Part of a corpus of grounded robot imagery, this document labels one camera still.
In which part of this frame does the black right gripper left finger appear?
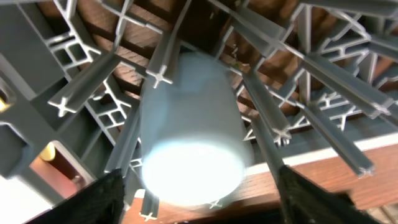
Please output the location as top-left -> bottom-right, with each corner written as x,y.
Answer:
27,169 -> 125,224

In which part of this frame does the yellow plastic spoon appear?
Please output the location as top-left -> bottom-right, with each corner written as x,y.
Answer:
39,142 -> 56,162

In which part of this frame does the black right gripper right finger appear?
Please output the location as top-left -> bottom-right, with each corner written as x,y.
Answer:
277,166 -> 378,224

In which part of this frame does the grey dishwasher rack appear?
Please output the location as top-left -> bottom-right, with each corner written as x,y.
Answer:
1,0 -> 397,220

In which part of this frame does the light blue cup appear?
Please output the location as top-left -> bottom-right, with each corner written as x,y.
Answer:
140,52 -> 252,207

